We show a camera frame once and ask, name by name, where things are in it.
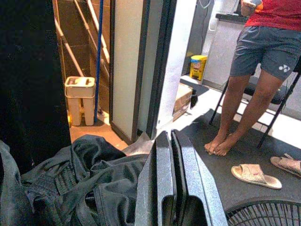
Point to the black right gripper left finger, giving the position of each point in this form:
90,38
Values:
152,183

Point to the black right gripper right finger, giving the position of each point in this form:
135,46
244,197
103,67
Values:
202,188

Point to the black garment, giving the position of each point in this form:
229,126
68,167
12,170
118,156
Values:
94,148

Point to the dark grey floor mat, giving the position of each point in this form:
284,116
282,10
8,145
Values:
211,146

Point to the beige slide slipper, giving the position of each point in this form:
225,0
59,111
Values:
287,164
254,175

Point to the brown cardboard box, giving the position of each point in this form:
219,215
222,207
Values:
182,101

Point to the dark elastic waist garment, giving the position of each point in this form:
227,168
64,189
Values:
58,188

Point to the black framed frosted door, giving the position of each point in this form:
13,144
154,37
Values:
124,70

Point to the black folding chair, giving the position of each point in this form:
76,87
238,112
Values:
278,97

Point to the white mop bucket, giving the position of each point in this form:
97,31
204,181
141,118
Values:
80,88

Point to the yellow lidded bucket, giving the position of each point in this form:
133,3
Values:
198,68

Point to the blue mop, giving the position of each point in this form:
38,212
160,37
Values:
99,58

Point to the pale counter black top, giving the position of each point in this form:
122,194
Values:
223,47

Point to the white folding drying rack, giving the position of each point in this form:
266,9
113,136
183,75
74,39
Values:
71,54

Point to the grey refrigerator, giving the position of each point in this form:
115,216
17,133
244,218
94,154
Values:
197,35

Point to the person in red shirt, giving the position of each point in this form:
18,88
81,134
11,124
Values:
265,44

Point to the tall black panel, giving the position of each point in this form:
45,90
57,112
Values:
28,82

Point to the black pedestal fan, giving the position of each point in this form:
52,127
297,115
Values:
263,203

